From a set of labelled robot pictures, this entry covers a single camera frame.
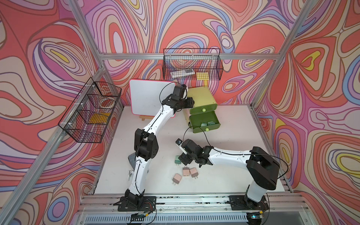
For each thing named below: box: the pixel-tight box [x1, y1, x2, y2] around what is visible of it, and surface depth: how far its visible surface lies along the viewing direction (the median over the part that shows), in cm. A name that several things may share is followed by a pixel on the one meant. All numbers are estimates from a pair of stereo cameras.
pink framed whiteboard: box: [129, 79, 177, 119], surface depth 106 cm
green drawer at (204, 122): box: [188, 110, 221, 134], surface depth 98 cm
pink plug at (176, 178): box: [172, 173, 182, 186], surface depth 82 cm
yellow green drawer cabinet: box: [182, 86, 221, 134], surface depth 98 cm
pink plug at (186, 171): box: [182, 165, 190, 177], surface depth 85 cm
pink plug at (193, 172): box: [189, 167, 199, 180], surface depth 84 cm
